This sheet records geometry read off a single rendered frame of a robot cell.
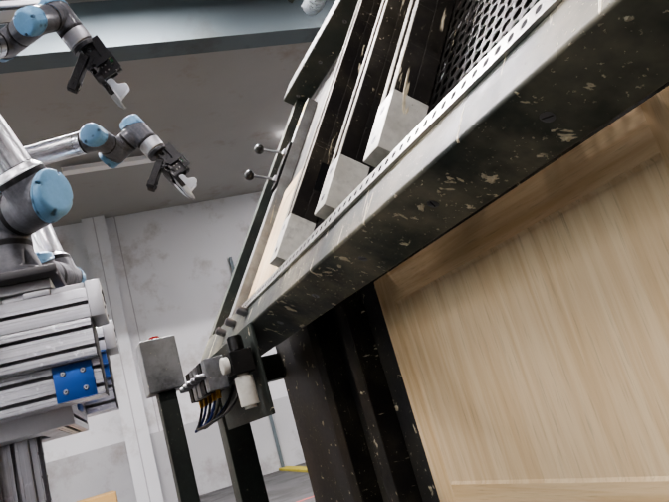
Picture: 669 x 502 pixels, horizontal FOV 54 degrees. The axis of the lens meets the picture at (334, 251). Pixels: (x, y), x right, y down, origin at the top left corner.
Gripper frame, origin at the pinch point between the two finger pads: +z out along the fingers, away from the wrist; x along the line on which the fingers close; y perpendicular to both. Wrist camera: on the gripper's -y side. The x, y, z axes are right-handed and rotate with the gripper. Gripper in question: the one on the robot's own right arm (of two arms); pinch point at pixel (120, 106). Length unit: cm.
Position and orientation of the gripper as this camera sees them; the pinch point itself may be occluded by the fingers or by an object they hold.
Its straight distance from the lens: 209.5
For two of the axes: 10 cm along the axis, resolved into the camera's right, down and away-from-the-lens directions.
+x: -2.2, -0.8, 9.7
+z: 5.8, 7.9, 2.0
